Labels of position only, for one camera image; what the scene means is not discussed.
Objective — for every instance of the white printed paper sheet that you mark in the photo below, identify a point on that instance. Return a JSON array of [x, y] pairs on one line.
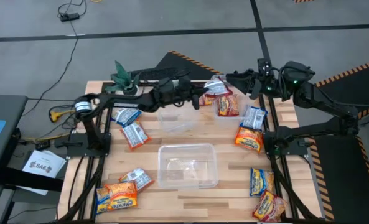
[[42, 165]]

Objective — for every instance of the yellow power plug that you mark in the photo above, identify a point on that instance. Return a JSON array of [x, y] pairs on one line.
[[54, 115]]

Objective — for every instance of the black power box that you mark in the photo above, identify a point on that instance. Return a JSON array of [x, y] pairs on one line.
[[42, 145]]

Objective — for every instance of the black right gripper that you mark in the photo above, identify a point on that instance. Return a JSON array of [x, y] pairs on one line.
[[265, 82]]

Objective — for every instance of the grey side table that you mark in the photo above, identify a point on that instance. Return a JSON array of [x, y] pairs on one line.
[[7, 109]]

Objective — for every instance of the labelled clear plastic container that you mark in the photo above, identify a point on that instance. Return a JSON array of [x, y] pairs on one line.
[[187, 152]]

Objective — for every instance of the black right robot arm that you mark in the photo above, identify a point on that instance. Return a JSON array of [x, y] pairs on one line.
[[321, 127]]

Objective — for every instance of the black power adapter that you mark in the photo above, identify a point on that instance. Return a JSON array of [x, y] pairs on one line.
[[69, 16]]

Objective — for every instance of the green artificial potted plant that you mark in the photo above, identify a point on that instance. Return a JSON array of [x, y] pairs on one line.
[[122, 77]]

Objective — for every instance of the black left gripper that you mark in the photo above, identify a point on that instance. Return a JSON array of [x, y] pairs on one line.
[[175, 91]]

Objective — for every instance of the black hazard-striped floor mat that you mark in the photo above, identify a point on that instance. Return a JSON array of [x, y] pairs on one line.
[[364, 81], [184, 63], [343, 186]]

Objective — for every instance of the orange Maruchan noodle packet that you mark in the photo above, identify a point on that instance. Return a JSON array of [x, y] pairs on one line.
[[139, 178], [122, 196], [135, 135], [206, 100], [249, 139]]

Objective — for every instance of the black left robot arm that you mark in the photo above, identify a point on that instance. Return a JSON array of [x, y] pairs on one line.
[[122, 99]]

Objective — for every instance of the blue Maruchan noodle packet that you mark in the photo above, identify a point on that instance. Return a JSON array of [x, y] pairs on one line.
[[254, 117], [126, 115], [259, 182], [101, 200]]

